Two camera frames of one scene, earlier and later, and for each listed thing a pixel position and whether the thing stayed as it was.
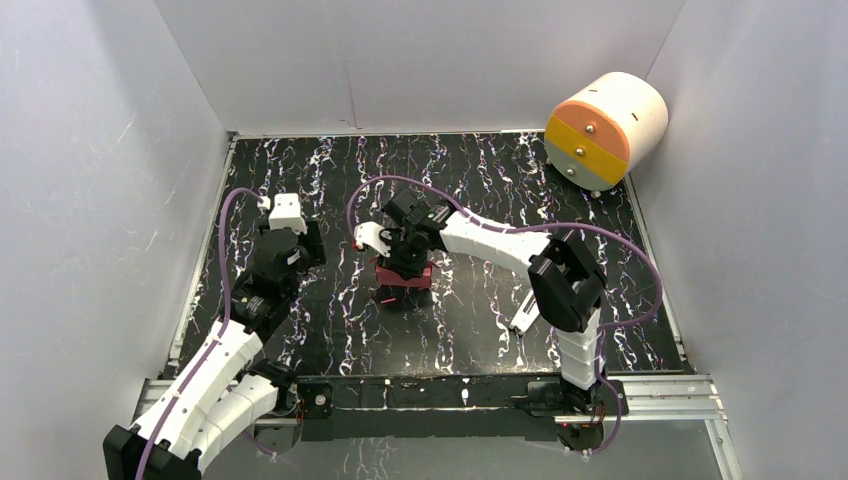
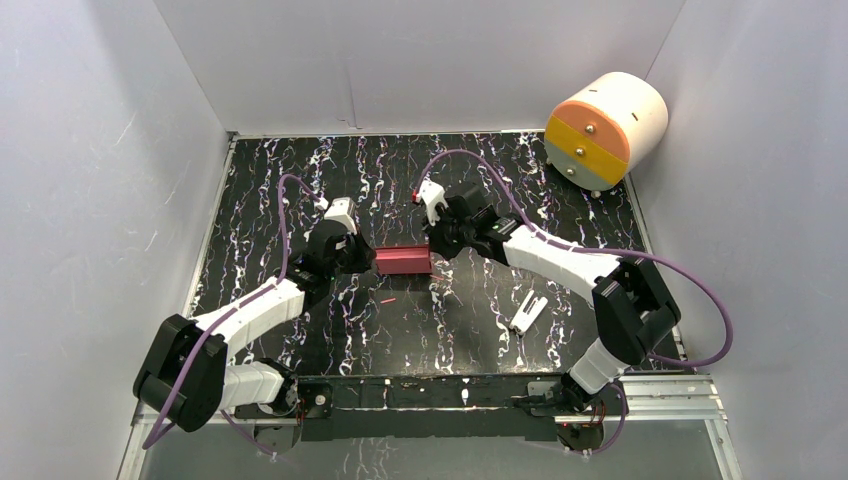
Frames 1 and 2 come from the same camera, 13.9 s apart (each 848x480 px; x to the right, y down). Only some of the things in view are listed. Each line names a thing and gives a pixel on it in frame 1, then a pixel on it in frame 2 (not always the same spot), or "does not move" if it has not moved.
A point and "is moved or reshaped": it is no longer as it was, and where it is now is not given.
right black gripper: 393,261 → 433,235
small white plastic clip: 526,313 does not move
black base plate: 450,408 does not move
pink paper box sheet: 386,277 is moved or reshaped
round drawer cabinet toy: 606,132 does not move
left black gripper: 312,242 → 357,252
